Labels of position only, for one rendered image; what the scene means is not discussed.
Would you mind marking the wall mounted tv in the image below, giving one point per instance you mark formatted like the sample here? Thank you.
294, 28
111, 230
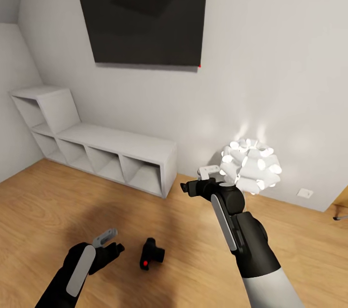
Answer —
158, 32

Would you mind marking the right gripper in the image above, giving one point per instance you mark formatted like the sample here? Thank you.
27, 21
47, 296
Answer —
196, 188

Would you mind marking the bookcase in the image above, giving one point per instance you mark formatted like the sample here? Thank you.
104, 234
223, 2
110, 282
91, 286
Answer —
50, 114

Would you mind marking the digital camera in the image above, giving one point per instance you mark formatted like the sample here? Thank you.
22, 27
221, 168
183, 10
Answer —
151, 252

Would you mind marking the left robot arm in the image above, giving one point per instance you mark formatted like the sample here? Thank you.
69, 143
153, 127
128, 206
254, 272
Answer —
82, 259

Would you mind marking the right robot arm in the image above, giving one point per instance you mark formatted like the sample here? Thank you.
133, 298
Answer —
265, 281

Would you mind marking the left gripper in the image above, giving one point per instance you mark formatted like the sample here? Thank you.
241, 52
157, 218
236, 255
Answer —
110, 253

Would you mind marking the wall socket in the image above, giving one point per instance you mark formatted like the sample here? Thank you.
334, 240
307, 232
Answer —
305, 193

